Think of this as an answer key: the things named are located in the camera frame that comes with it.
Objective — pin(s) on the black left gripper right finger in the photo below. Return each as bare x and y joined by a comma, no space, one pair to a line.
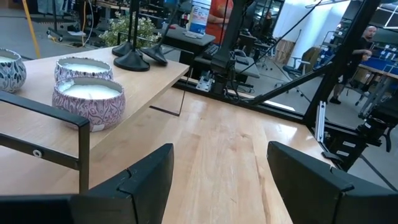
311,193

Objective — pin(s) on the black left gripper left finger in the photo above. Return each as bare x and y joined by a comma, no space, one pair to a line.
146,186

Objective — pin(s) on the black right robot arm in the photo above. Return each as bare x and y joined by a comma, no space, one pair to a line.
228,37

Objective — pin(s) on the silver aluminium bar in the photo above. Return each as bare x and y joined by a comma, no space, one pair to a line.
320,121

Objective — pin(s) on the wooden shelf with black legs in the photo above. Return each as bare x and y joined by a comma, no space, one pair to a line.
140,77

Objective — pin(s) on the silver mounting plate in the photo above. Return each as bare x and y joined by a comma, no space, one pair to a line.
205,84

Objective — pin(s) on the office chair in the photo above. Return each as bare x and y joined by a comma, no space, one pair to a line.
295,67

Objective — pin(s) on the cardboard box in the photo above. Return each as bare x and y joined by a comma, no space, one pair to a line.
312,57

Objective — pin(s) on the wooden crate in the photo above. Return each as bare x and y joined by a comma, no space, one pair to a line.
284,51

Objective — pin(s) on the person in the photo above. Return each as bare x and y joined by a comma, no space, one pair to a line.
357,56
217,15
267,25

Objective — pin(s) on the backlit keyboard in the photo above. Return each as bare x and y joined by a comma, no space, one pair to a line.
211,51

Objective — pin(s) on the dark grey side table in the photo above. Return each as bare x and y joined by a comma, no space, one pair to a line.
186,40

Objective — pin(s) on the green potted plant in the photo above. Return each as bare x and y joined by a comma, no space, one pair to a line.
112,31

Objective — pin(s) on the computer monitor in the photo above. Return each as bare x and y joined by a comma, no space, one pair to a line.
199,18

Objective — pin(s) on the black frame clamp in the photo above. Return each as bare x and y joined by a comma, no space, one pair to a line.
376,124

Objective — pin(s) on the black aluminium frame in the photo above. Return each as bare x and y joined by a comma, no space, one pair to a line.
342,62

